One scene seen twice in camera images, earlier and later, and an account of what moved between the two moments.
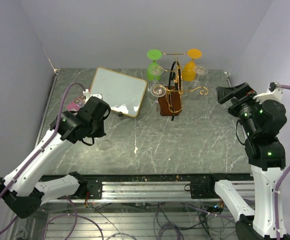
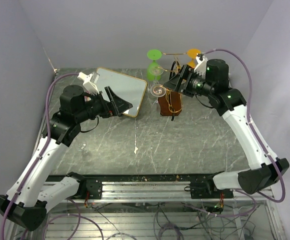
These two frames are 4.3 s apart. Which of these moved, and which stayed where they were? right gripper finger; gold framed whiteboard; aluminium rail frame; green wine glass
Moved: right gripper finger
Stayed: green wine glass; gold framed whiteboard; aluminium rail frame
